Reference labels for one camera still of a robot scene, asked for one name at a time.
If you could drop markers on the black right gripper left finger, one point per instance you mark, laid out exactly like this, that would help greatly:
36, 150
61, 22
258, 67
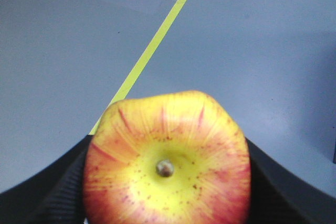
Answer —
54, 195

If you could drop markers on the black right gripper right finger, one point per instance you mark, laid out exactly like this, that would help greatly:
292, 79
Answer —
279, 196

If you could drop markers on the red yellow apple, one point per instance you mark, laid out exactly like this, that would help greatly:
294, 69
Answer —
172, 158

